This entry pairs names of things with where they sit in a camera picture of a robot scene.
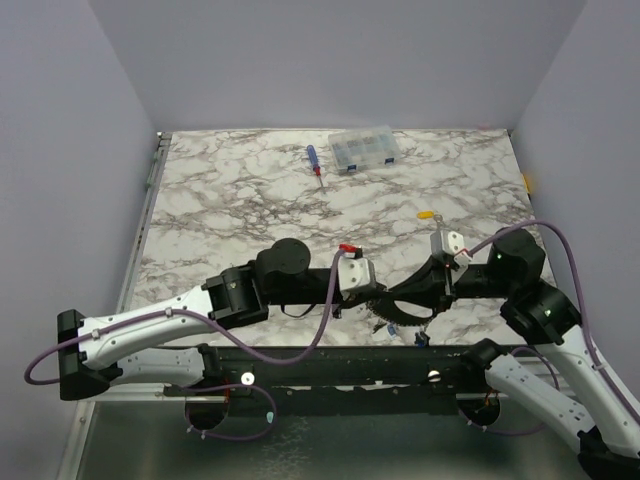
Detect purple cable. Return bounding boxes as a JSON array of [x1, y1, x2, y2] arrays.
[[464, 221, 640, 436], [23, 249, 361, 441]]

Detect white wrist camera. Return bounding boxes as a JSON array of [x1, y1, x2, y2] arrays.
[[337, 244, 376, 299], [430, 229, 471, 269]]

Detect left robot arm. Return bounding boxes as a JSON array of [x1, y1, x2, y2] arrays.
[[57, 238, 382, 401]]

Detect silver key on yellow tag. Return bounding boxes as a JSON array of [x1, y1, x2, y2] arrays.
[[433, 214, 446, 230]]

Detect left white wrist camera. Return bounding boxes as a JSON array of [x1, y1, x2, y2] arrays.
[[337, 244, 376, 299]]

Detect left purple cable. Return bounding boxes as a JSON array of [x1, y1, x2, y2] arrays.
[[23, 249, 361, 441]]

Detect clear plastic organizer box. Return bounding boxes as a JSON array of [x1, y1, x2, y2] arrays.
[[328, 126, 401, 174]]

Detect grey large key ring holder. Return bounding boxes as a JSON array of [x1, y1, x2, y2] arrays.
[[366, 298, 438, 327]]

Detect blue red screwdriver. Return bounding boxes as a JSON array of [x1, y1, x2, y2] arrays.
[[306, 145, 326, 194]]

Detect aluminium frame rail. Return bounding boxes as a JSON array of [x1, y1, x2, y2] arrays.
[[79, 384, 174, 403]]

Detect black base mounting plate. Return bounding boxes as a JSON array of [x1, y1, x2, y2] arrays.
[[81, 340, 499, 430]]

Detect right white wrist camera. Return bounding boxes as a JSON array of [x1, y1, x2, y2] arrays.
[[430, 229, 471, 269]]

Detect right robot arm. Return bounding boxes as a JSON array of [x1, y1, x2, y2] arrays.
[[371, 227, 639, 479]]

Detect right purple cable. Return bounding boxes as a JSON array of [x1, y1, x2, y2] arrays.
[[464, 221, 640, 436]]

